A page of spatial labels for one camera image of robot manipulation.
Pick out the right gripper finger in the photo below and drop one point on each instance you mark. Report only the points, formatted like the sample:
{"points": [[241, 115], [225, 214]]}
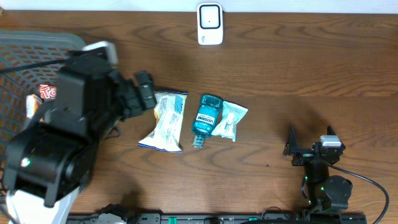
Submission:
{"points": [[291, 146], [330, 131]]}

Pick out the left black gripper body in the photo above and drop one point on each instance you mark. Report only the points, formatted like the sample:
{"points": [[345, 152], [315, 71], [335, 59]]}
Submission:
{"points": [[126, 98]]}

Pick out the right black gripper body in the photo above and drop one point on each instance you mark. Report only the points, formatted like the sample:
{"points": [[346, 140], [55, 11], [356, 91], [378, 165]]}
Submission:
{"points": [[303, 156]]}

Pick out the cream snack bag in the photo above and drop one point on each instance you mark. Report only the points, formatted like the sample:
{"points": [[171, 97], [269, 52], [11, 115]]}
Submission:
{"points": [[169, 113]]}

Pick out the teal mouthwash bottle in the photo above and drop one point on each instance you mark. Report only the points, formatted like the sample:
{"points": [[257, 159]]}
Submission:
{"points": [[206, 118]]}

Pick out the light teal candy packet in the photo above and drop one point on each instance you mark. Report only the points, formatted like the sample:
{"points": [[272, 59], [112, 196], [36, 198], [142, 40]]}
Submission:
{"points": [[232, 114]]}

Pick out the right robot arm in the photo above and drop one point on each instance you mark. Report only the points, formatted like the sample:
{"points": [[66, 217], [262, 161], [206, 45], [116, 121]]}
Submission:
{"points": [[324, 192]]}

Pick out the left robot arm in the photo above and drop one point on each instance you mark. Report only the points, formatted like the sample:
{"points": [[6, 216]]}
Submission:
{"points": [[49, 163]]}

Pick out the white barcode scanner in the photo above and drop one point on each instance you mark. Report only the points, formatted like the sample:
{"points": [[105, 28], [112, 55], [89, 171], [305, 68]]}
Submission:
{"points": [[210, 23]]}

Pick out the red Top candy bar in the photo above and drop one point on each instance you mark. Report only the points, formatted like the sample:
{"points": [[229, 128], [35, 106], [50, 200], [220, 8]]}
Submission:
{"points": [[47, 92]]}

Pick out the small orange snack packet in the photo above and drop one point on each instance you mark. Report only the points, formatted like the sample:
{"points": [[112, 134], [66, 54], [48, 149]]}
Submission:
{"points": [[32, 104]]}

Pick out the grey plastic basket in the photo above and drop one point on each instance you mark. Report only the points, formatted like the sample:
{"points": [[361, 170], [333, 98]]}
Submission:
{"points": [[20, 48]]}

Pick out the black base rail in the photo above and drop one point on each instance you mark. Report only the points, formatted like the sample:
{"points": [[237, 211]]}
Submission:
{"points": [[156, 218]]}

